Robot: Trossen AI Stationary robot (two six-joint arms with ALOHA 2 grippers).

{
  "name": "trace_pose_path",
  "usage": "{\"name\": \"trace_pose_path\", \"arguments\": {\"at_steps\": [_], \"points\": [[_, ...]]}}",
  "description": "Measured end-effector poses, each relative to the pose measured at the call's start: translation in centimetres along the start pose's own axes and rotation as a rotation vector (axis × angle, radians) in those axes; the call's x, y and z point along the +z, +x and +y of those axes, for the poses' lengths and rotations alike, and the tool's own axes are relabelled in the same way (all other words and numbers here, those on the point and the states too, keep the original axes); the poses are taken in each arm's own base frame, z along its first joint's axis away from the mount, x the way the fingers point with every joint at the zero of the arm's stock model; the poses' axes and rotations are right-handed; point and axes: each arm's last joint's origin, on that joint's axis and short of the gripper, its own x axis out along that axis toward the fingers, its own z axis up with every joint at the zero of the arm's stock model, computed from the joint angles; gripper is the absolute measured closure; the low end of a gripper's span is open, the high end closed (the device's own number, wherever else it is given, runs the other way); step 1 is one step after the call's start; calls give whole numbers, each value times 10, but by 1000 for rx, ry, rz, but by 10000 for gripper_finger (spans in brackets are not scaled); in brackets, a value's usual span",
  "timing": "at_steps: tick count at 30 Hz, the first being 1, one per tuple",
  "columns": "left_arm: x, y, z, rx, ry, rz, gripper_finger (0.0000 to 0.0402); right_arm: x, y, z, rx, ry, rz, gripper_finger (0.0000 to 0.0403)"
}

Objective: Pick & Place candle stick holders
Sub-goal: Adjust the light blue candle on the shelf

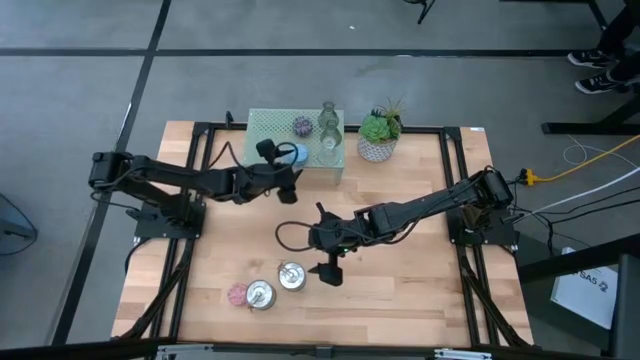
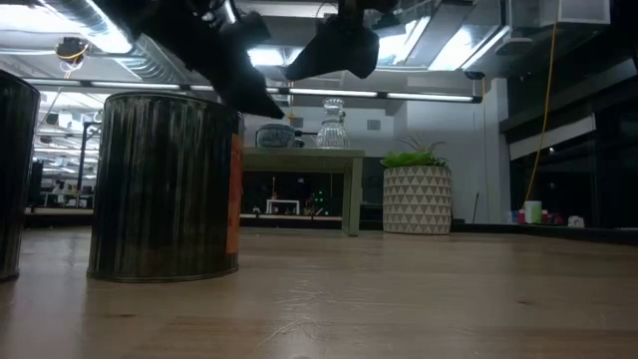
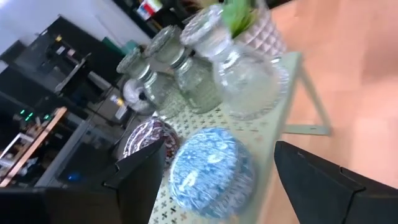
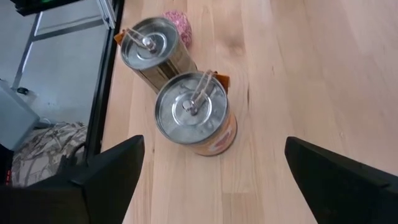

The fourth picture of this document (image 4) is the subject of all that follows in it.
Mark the pink patterned candle tin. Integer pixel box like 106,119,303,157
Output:
161,9,193,49

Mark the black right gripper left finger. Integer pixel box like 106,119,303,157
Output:
0,135,146,224

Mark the black aluminium table frame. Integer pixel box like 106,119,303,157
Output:
83,0,126,166

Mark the tall metal can orange label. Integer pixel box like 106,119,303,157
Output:
113,16,198,94
154,70,238,157

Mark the grey box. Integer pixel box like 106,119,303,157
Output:
0,79,40,152

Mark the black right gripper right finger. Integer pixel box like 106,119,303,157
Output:
284,136,398,224

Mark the camouflage bag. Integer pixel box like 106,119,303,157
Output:
11,121,88,187

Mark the grey metal stand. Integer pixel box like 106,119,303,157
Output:
11,11,105,91

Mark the silver aluminium extrusion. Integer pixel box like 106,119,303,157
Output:
95,0,118,30

